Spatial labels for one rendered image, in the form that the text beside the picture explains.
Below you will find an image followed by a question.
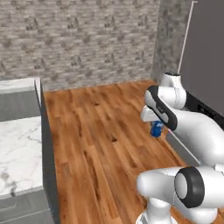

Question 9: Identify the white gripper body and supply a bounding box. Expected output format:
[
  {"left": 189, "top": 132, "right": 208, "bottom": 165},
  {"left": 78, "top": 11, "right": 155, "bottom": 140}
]
[{"left": 140, "top": 105, "right": 162, "bottom": 123}]

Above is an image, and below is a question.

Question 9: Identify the grey marble-topped island counter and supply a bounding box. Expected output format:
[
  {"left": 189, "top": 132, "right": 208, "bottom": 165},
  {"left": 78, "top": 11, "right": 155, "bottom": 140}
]
[{"left": 0, "top": 76, "right": 61, "bottom": 224}]

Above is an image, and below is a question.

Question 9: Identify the blue drink can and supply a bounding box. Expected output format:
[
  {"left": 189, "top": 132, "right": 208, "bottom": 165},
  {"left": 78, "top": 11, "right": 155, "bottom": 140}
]
[{"left": 150, "top": 120, "right": 165, "bottom": 139}]

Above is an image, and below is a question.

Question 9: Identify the grey fridge lower panel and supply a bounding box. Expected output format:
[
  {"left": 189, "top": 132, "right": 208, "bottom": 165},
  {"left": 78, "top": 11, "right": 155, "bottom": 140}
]
[{"left": 164, "top": 129, "right": 203, "bottom": 168}]

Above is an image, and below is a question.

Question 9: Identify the dark grey fridge door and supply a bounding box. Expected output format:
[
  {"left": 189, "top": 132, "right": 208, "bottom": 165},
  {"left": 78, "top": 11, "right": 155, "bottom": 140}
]
[{"left": 177, "top": 0, "right": 224, "bottom": 118}]

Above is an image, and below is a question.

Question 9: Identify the thin white fridge handle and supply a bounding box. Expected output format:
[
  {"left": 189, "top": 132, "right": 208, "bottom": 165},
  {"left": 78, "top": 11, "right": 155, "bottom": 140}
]
[{"left": 177, "top": 0, "right": 199, "bottom": 75}]

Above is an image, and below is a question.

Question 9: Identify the grey drawer handle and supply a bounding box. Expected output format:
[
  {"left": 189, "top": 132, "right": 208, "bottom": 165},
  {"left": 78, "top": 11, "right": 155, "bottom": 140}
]
[
  {"left": 0, "top": 203, "right": 18, "bottom": 212},
  {"left": 0, "top": 207, "right": 50, "bottom": 224}
]

